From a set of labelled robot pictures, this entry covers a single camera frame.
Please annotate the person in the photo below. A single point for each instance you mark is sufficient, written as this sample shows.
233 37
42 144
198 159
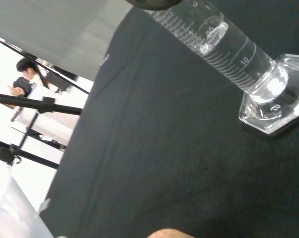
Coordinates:
26 68

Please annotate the black bench cloth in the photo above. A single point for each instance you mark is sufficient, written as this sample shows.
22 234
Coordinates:
164 148

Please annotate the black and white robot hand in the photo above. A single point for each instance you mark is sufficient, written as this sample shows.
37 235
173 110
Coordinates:
154 3

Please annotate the clear cloth clip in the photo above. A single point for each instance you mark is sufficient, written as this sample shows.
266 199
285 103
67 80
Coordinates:
104 59
44 204

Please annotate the black tripod pole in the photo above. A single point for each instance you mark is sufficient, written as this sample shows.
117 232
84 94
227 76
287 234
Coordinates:
27 155
27 102

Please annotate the pale grey board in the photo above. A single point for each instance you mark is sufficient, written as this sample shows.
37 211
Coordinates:
60 32

